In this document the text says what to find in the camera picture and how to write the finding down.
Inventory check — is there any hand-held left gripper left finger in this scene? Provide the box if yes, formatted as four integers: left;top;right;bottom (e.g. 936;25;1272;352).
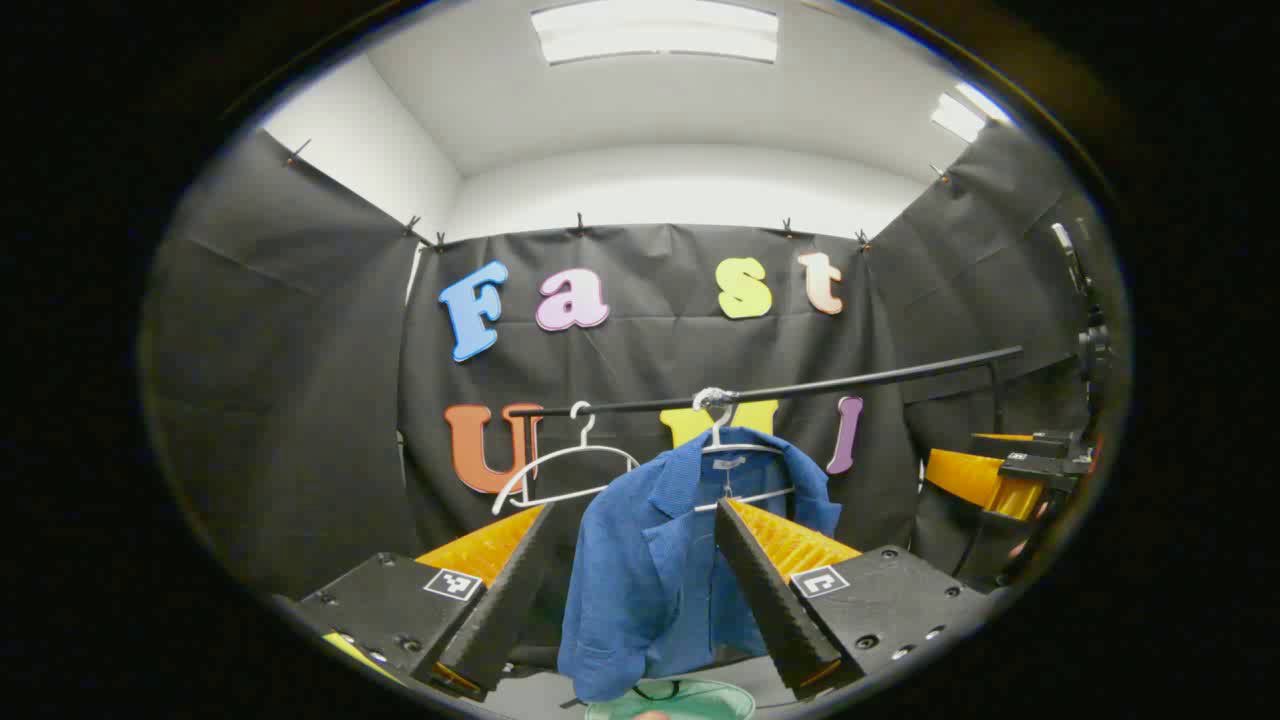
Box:
285;503;558;701

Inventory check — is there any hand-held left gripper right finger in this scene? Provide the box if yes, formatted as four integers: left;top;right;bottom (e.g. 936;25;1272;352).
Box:
713;497;996;701

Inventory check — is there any green laundry hamper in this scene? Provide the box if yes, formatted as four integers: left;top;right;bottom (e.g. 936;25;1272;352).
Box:
585;678;757;720

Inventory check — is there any blue shirt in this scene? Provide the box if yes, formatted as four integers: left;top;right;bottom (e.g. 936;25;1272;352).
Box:
557;428;844;704

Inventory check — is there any black clothes rack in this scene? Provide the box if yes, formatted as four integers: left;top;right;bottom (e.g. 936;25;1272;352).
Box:
508;346;1024;433

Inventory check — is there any white hanger with taped hook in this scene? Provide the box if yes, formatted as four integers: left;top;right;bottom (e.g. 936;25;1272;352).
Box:
692;387;797;514

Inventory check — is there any white plastic hanger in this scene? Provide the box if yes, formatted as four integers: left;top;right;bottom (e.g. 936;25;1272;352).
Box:
490;400;642;517

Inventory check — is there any black backdrop cloth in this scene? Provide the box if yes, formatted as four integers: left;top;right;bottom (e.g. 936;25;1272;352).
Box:
140;120;1111;613

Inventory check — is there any small ceiling light panel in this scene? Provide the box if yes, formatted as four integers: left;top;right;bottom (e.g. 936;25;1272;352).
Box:
929;81;1014;144

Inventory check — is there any large ceiling light panel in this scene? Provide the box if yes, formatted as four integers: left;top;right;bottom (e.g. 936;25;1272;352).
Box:
530;0;780;67

